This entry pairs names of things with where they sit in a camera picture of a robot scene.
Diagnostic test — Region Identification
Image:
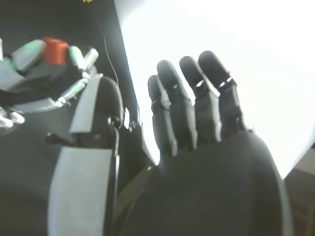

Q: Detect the red block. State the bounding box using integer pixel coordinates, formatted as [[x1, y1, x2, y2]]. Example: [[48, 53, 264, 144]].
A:
[[41, 36, 70, 65]]

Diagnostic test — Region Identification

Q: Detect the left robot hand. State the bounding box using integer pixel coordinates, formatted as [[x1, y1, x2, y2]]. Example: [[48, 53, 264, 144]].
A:
[[47, 50, 294, 236]]

